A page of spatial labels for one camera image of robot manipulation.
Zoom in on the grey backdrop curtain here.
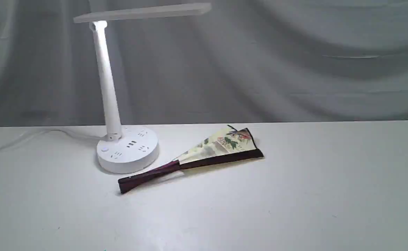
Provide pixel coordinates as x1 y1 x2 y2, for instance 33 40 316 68
0 0 408 127

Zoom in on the painted paper folding fan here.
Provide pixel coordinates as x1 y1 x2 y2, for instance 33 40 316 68
118 124 264 195

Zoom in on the white desk lamp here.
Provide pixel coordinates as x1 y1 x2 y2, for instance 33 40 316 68
73 2 212 174

